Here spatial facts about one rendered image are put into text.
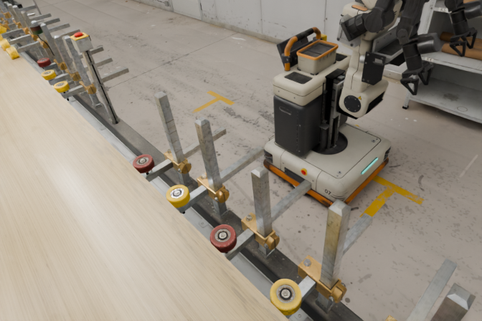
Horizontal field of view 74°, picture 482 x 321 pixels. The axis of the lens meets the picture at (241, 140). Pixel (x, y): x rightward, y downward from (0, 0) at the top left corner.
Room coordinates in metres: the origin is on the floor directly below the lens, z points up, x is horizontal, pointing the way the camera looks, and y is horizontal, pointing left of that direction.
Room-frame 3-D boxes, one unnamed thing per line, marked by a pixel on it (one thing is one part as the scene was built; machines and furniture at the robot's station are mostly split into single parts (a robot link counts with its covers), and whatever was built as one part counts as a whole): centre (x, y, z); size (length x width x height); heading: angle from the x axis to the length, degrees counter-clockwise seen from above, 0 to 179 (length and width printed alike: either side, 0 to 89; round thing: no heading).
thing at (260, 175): (0.63, -0.04, 0.87); 0.04 x 0.04 x 0.48; 38
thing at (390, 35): (1.45, -0.77, 0.99); 0.28 x 0.16 x 0.22; 129
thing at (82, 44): (1.60, 0.73, 1.18); 0.07 x 0.07 x 0.08; 38
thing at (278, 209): (0.70, -0.06, 0.80); 0.43 x 0.03 x 0.04; 128
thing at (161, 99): (1.02, 0.27, 0.93); 0.04 x 0.04 x 0.48; 38
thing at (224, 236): (0.58, 0.09, 0.85); 0.08 x 0.08 x 0.11
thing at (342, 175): (1.68, -0.59, 0.16); 0.67 x 0.64 x 0.25; 39
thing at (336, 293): (0.45, -0.18, 0.82); 0.14 x 0.06 x 0.05; 38
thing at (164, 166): (1.09, 0.24, 0.82); 0.43 x 0.03 x 0.04; 128
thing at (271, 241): (0.65, -0.03, 0.80); 0.14 x 0.06 x 0.05; 38
